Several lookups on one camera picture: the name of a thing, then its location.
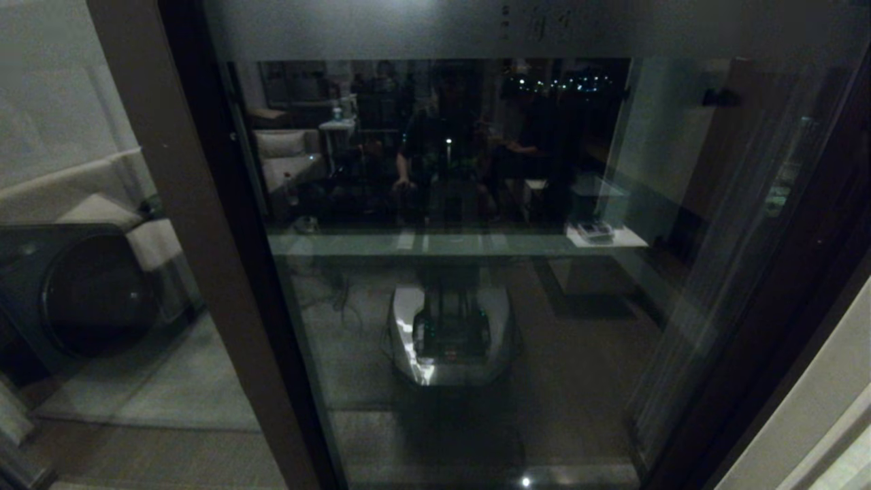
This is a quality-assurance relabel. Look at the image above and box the sliding glass door brown frame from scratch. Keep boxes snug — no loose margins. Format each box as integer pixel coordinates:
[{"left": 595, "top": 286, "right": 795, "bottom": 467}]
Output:
[{"left": 197, "top": 0, "right": 871, "bottom": 490}]

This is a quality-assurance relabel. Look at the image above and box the long grey stone sill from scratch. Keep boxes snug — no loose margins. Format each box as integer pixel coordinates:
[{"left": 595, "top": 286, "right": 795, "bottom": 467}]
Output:
[{"left": 314, "top": 225, "right": 608, "bottom": 239}]

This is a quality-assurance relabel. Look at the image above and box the fixed glass door panel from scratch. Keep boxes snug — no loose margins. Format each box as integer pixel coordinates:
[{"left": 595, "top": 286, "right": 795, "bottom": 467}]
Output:
[{"left": 0, "top": 0, "right": 349, "bottom": 490}]

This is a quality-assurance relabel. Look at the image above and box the dark green cloth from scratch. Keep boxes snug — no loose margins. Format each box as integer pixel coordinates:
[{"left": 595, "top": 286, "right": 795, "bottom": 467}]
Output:
[{"left": 138, "top": 192, "right": 169, "bottom": 220}]

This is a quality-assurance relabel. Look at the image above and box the grey floor rug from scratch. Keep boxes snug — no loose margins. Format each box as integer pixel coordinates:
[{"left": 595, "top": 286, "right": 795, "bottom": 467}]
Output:
[{"left": 31, "top": 310, "right": 263, "bottom": 436}]

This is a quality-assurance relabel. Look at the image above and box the light grey sofa cushion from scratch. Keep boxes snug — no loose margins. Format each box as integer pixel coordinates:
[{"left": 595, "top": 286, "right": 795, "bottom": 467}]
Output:
[{"left": 58, "top": 194, "right": 150, "bottom": 233}]

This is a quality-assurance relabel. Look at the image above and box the light grey sofa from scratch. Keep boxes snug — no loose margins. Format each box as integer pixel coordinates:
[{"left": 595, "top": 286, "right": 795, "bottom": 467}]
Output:
[{"left": 0, "top": 150, "right": 206, "bottom": 334}]

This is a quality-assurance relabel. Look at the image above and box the dark brown door jamb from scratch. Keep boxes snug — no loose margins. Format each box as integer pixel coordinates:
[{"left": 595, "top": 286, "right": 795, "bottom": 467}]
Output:
[{"left": 657, "top": 225, "right": 871, "bottom": 490}]

